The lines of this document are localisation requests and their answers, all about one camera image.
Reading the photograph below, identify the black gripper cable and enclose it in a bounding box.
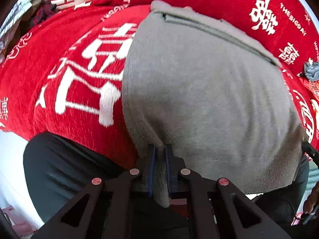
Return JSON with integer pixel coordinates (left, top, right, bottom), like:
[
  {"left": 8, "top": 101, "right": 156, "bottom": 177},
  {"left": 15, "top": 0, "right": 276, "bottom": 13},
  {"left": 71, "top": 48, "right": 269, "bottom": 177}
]
[{"left": 289, "top": 198, "right": 319, "bottom": 227}]

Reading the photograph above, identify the grey knit garment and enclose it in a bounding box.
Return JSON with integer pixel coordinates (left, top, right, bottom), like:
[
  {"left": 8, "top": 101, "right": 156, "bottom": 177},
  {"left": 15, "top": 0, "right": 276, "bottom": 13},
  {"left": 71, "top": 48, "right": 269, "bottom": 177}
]
[{"left": 122, "top": 0, "right": 307, "bottom": 207}]

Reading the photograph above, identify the grey crumpled small item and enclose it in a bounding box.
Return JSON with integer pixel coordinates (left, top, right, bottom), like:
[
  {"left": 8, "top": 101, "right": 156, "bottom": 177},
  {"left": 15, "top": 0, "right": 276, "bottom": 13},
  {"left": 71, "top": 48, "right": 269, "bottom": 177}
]
[{"left": 301, "top": 59, "right": 319, "bottom": 81}]

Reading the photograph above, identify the person's right hand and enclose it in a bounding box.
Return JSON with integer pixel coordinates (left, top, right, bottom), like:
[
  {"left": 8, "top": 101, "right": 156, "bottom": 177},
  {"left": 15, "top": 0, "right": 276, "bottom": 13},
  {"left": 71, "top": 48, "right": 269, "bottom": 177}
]
[{"left": 303, "top": 182, "right": 319, "bottom": 214}]

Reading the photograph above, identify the dark plaid garment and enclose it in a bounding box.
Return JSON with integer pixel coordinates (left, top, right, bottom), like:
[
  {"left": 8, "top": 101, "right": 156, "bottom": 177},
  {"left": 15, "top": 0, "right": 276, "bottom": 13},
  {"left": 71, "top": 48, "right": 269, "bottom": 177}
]
[{"left": 29, "top": 1, "right": 57, "bottom": 27}]

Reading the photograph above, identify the black trousers leg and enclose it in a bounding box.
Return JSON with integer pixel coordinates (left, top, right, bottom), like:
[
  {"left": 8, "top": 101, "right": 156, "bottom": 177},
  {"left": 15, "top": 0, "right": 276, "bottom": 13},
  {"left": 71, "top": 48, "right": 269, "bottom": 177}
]
[{"left": 23, "top": 132, "right": 125, "bottom": 222}]

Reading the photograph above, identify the red wedding blanket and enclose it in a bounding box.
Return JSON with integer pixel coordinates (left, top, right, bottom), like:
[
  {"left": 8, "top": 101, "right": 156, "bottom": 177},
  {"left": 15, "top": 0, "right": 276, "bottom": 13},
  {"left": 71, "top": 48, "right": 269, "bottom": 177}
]
[{"left": 1, "top": 0, "right": 318, "bottom": 168}]

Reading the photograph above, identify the pale striped cloth pile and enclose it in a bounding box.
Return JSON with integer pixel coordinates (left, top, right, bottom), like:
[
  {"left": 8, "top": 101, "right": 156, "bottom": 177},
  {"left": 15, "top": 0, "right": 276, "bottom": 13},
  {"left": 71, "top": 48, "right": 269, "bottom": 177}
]
[{"left": 1, "top": 0, "right": 33, "bottom": 54}]

